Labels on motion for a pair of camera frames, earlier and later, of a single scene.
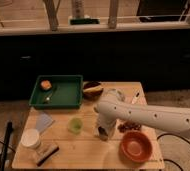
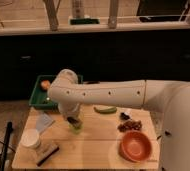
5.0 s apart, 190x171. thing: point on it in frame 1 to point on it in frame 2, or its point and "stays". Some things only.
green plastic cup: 75,125 stays
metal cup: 104,132 to 73,120
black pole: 5,147 stays
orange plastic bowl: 136,146 stays
